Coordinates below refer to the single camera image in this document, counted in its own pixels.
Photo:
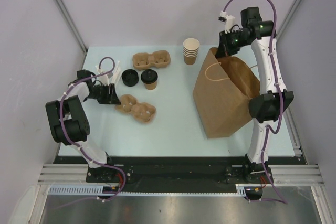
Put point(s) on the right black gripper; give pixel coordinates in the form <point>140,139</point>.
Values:
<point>225,36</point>

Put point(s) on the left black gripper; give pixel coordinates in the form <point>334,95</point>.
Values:
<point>111,98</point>

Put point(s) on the brown pulp cup carrier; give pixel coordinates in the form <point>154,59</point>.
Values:
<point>140,111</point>

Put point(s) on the single brown paper cup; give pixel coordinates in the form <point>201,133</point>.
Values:
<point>150,86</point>

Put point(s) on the brown paper bag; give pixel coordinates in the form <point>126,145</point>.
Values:
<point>223,90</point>

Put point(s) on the black coffee cup lid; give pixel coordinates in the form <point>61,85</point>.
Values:
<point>149,76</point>

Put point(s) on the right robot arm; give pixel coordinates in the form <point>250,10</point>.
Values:
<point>268,107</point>

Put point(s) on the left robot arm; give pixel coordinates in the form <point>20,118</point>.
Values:
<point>67,120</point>

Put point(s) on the stack of black lids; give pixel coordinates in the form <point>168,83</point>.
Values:
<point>130,77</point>

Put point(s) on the white wrapped straw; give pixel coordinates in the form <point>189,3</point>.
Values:
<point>116,74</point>

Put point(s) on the stack of paper cups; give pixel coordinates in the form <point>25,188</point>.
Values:
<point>190,50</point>

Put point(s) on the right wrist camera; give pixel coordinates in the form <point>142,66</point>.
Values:
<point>227,20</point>

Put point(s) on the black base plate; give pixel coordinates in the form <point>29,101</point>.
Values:
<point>175,174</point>

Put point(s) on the aluminium frame rail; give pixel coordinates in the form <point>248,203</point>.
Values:
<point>284,175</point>

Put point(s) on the white cable duct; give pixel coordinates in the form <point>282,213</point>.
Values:
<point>104,191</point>

